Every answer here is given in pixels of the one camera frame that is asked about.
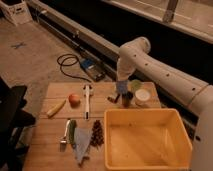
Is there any blue sponge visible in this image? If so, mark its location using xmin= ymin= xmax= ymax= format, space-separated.
xmin=116 ymin=81 xmax=128 ymax=94

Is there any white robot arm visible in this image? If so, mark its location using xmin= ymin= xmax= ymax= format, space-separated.
xmin=116 ymin=37 xmax=213 ymax=171

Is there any dark paper cup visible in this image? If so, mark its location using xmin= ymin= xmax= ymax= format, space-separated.
xmin=122 ymin=92 xmax=133 ymax=108

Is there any green cup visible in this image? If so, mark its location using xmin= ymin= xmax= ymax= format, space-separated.
xmin=130 ymin=79 xmax=141 ymax=93

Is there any blue power box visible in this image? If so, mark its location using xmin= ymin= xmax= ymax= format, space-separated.
xmin=80 ymin=59 xmax=105 ymax=82

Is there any orange apple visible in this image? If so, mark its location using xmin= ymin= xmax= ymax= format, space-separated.
xmin=68 ymin=94 xmax=80 ymax=107

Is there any white round container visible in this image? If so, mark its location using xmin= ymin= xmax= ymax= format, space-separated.
xmin=135 ymin=89 xmax=151 ymax=106

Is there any green cucumber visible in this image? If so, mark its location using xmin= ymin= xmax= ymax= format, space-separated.
xmin=69 ymin=120 xmax=77 ymax=145

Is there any yellow banana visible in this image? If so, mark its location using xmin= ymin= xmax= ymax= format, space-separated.
xmin=46 ymin=100 xmax=66 ymax=118

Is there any bunch of dark grapes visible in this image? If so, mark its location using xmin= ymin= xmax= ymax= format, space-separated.
xmin=90 ymin=120 xmax=104 ymax=146

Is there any blue cloth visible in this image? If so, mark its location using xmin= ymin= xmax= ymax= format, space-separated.
xmin=74 ymin=127 xmax=92 ymax=165

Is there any yellow plastic bin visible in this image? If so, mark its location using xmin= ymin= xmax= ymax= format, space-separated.
xmin=104 ymin=108 xmax=192 ymax=171

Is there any metal spatula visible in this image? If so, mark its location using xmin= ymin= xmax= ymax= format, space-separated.
xmin=60 ymin=119 xmax=70 ymax=145

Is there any black chair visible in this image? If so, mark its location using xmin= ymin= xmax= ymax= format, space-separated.
xmin=0 ymin=76 xmax=36 ymax=171

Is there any white cardboard box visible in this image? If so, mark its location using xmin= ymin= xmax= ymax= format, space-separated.
xmin=0 ymin=0 xmax=32 ymax=26

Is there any black cable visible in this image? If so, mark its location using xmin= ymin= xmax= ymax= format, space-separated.
xmin=56 ymin=53 xmax=92 ymax=83

